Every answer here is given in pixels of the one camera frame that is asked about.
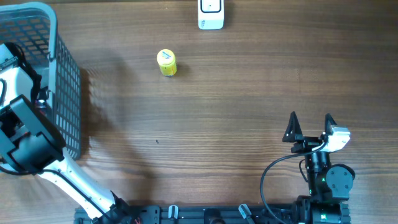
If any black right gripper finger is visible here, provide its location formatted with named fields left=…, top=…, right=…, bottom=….
left=325, top=113, right=336, bottom=134
left=282, top=111, right=303, bottom=142

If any yellow candy canister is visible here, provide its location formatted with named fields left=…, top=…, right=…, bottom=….
left=157, top=49, right=177, bottom=77

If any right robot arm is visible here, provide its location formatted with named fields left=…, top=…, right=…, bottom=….
left=282, top=111, right=355, bottom=223

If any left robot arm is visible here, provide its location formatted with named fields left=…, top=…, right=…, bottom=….
left=1, top=42, right=135, bottom=223

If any white barcode scanner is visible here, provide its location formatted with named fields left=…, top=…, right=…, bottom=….
left=197, top=0, right=224, bottom=30

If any grey plastic mesh basket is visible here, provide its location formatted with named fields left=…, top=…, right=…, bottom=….
left=1, top=2, right=81, bottom=160

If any black right camera cable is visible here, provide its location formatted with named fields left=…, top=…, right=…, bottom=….
left=259, top=140, right=329, bottom=224

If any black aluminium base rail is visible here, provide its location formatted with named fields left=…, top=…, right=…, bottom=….
left=73, top=203, right=351, bottom=224

